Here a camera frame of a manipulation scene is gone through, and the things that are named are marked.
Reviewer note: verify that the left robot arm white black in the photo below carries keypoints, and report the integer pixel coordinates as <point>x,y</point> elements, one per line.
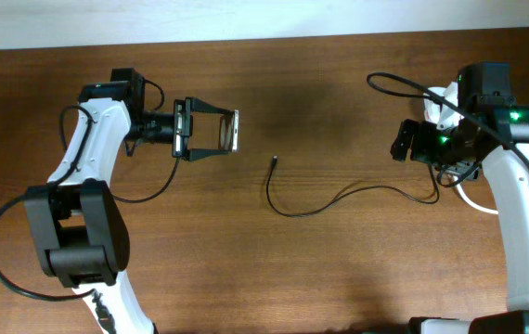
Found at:
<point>79,234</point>

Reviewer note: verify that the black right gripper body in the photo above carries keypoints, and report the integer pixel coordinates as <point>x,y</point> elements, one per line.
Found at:
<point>439,147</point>

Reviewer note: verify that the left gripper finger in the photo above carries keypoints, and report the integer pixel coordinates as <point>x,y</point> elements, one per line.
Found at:
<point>195,154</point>
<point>194,104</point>

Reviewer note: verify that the white USB charger plug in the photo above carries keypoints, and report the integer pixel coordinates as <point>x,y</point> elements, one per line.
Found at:
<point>433,113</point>

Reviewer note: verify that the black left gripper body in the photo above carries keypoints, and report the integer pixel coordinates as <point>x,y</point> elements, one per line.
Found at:
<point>187,133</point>

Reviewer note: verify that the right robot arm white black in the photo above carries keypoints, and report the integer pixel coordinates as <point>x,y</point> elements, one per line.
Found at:
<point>476,126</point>

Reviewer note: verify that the black Galaxy flip smartphone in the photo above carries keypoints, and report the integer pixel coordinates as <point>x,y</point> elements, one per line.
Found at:
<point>229,132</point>

